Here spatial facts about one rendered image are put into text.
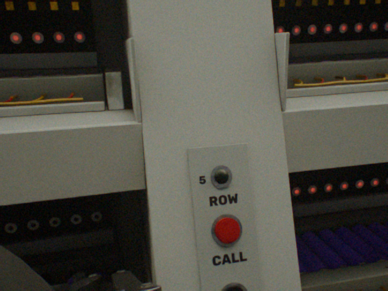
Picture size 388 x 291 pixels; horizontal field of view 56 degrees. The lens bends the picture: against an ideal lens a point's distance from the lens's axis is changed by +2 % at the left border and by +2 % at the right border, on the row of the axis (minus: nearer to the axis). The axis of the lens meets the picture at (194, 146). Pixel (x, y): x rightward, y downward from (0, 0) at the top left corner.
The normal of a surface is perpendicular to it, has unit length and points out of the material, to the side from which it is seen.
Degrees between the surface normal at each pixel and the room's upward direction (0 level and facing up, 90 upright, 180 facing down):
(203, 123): 90
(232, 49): 90
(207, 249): 90
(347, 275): 18
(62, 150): 108
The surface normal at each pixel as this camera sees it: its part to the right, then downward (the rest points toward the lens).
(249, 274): 0.19, -0.04
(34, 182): 0.21, 0.27
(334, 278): -0.04, -0.96
